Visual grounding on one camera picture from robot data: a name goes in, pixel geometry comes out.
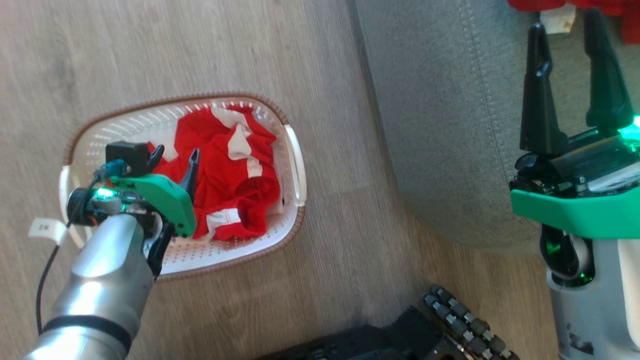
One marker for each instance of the black roller wheel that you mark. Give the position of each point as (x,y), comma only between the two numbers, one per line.
(467,322)

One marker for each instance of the grey sofa cushion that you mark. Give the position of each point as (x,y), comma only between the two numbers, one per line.
(450,125)

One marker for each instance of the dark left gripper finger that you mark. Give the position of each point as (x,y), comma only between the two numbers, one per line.
(191,175)
(156,156)

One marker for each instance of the red cloth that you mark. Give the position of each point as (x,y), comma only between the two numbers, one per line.
(610,7)

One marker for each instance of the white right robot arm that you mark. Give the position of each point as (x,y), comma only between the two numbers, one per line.
(600,300)

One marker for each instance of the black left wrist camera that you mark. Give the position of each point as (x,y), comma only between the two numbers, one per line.
(125,156)

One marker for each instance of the red and white garment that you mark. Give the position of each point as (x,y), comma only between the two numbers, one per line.
(225,185)

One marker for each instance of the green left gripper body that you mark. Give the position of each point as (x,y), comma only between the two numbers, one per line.
(160,197)

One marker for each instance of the white laundry basket brown rim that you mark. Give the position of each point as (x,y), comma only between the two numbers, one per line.
(280,150)

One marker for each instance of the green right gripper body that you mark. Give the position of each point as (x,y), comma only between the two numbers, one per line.
(580,200)

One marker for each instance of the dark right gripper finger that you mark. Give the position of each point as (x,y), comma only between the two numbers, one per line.
(606,80)
(540,100)

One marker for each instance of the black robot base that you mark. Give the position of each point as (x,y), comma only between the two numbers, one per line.
(360,345)

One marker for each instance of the white paper tag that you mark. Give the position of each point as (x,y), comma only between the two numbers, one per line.
(46,230)

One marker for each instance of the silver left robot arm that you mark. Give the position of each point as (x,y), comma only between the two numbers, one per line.
(95,290)

